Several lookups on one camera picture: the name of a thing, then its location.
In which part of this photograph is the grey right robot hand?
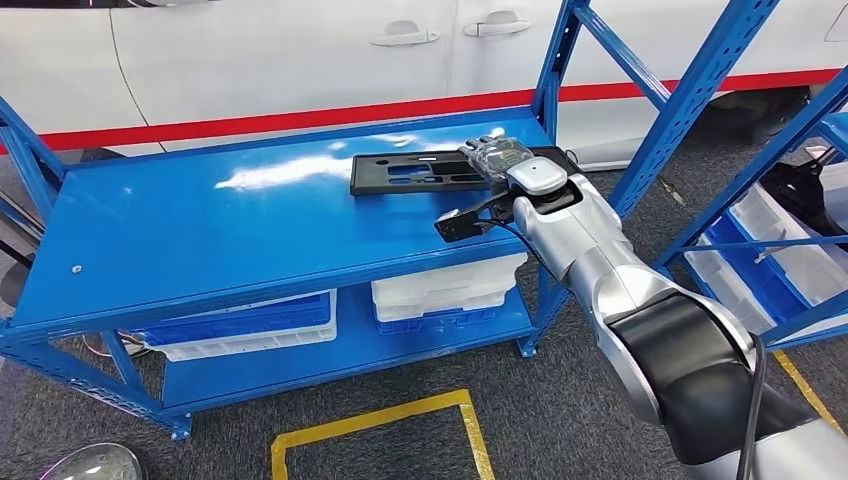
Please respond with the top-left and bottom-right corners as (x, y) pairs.
(460, 135), (535, 190)

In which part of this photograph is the black plastic plate frame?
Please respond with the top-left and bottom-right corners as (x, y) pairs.
(349, 146), (583, 197)

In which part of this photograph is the blue metal shelf rack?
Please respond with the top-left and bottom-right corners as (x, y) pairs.
(652, 66), (848, 352)
(0, 0), (783, 442)

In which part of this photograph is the white plastic bin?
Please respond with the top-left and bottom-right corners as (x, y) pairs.
(148, 290), (338, 363)
(728, 182), (848, 306)
(370, 252), (529, 324)
(682, 235), (780, 336)

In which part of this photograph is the white car with red stripe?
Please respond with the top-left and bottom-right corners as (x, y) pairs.
(0, 0), (848, 172)

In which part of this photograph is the yellow floor tape square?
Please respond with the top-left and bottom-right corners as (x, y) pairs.
(771, 351), (846, 435)
(270, 388), (497, 480)

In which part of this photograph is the black bulky object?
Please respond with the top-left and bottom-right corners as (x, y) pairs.
(758, 148), (848, 236)

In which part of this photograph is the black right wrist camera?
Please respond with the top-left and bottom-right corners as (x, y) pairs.
(433, 192), (518, 244)

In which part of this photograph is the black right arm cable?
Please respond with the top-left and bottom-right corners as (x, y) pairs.
(476, 218), (768, 480)

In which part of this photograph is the chrome stanchion post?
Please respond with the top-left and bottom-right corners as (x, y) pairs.
(0, 192), (150, 359)
(39, 442), (144, 480)

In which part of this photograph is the dark stanchion post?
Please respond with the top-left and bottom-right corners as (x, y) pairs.
(0, 238), (34, 309)

